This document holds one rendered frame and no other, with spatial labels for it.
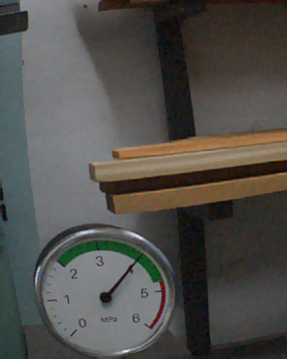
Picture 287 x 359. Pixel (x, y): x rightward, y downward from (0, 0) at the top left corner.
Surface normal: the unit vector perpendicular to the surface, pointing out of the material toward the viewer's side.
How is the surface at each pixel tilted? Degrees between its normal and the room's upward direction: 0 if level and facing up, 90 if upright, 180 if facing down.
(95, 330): 90
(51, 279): 90
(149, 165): 89
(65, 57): 90
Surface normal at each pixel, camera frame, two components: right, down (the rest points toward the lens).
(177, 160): 0.15, 0.03
